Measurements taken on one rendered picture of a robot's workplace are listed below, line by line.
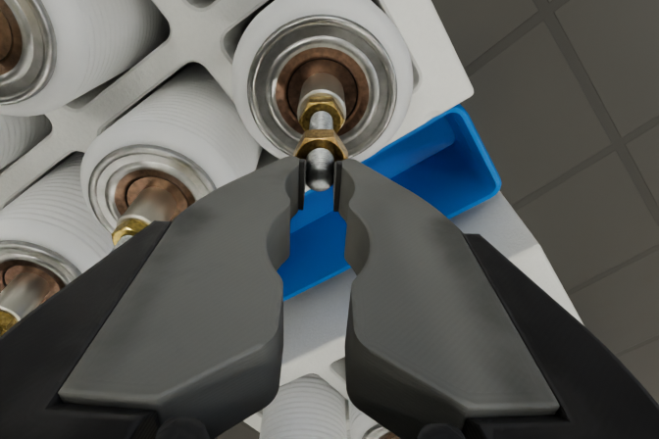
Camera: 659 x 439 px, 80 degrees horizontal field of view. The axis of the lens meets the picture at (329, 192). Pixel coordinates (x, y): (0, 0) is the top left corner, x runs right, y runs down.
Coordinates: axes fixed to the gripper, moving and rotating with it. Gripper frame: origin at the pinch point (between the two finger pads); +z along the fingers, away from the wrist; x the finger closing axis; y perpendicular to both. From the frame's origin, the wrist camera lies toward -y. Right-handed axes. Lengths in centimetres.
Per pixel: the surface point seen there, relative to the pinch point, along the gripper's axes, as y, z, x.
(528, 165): 15.9, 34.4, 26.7
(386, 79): -0.4, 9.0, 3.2
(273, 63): -0.9, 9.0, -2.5
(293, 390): 35.8, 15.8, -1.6
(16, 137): 6.8, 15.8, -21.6
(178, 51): 0.4, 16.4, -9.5
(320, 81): -0.5, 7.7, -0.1
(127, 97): 3.7, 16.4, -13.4
